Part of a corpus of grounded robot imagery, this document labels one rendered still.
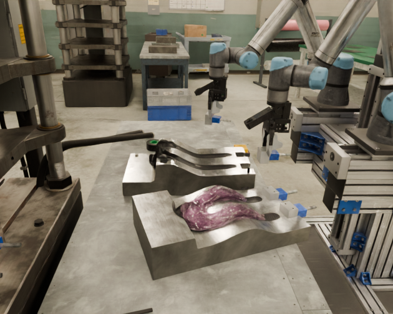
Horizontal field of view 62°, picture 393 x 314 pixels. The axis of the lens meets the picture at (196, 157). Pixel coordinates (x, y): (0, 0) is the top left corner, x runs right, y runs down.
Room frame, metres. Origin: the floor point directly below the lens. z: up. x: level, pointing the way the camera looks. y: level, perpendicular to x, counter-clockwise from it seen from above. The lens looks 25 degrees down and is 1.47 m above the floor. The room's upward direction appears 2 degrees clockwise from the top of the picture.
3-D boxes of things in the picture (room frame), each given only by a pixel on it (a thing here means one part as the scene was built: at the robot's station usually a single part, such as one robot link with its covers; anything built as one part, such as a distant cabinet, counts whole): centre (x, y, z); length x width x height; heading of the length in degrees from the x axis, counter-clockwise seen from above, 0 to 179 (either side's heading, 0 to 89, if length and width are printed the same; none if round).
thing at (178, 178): (1.21, 0.03, 0.87); 0.50 x 0.26 x 0.14; 94
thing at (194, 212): (0.87, -0.08, 0.90); 0.26 x 0.18 x 0.08; 112
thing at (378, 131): (1.13, -0.70, 1.09); 0.15 x 0.15 x 0.10
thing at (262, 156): (1.19, -0.31, 0.93); 0.13 x 0.05 x 0.05; 96
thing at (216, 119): (1.62, -0.11, 0.93); 0.13 x 0.05 x 0.05; 75
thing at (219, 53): (1.63, -0.09, 1.25); 0.09 x 0.08 x 0.11; 103
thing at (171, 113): (4.51, 0.41, 0.11); 0.61 x 0.41 x 0.22; 97
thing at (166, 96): (4.50, 0.41, 0.28); 0.61 x 0.41 x 0.15; 97
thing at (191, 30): (7.28, 0.09, 0.94); 0.41 x 0.33 x 0.29; 104
